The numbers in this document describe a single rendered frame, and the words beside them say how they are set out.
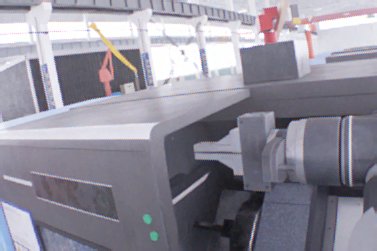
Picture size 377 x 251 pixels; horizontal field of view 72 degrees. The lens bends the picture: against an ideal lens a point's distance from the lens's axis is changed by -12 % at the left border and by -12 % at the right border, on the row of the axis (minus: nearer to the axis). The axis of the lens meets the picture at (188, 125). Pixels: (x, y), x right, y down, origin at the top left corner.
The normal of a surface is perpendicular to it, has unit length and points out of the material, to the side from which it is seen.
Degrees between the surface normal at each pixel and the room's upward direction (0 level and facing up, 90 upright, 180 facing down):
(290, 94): 90
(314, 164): 89
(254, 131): 87
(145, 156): 87
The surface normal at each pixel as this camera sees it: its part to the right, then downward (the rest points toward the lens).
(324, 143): -0.55, -0.25
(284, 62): -0.54, 0.25
